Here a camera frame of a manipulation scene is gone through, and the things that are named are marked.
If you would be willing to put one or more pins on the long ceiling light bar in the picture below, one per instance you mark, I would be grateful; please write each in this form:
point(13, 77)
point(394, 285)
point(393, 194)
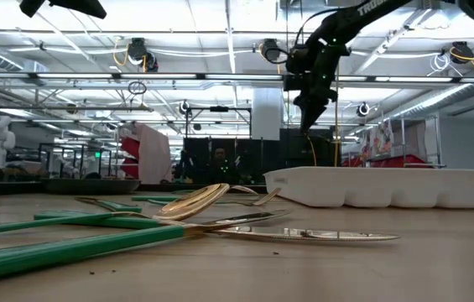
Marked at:
point(157, 76)

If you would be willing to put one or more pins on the black frame rig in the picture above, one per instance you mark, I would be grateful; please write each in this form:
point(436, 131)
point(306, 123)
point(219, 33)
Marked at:
point(219, 109)

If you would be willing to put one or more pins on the red cart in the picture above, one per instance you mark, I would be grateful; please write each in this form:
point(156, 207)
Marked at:
point(129, 147)

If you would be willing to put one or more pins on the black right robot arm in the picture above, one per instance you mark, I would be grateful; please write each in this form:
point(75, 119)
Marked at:
point(345, 25)

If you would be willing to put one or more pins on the person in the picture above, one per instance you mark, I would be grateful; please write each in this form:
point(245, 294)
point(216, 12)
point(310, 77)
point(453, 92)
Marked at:
point(220, 155)

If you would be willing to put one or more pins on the metal rack red bins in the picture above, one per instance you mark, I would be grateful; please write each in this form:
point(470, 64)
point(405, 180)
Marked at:
point(404, 160)

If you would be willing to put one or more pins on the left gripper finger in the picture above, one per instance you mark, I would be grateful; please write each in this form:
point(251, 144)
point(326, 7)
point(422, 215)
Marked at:
point(31, 7)

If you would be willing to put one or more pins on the white cloth cover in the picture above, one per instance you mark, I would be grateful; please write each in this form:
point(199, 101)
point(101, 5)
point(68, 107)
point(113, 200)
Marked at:
point(154, 153)

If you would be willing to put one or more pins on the white cutlery tray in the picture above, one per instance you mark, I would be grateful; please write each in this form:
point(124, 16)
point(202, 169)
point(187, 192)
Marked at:
point(387, 186)

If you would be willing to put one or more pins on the colourful hanging poster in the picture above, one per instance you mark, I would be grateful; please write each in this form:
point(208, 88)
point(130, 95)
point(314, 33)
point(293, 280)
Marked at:
point(383, 138)

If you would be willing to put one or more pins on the black partition panels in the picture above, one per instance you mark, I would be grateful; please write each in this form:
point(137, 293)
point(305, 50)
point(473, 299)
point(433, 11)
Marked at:
point(253, 159)

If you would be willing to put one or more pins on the black cabinet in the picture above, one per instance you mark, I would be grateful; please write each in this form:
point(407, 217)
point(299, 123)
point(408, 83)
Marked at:
point(295, 147)

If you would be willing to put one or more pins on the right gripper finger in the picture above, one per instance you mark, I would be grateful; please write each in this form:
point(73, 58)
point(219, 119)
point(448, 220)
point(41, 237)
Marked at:
point(310, 117)

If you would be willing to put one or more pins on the black frame workstation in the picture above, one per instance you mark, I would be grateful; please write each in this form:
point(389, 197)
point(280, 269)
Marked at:
point(73, 145)

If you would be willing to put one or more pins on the white column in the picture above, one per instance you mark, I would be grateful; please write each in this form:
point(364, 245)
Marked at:
point(267, 113)

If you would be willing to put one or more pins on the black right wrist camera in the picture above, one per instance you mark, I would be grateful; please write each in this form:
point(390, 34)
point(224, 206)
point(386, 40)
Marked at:
point(293, 82)

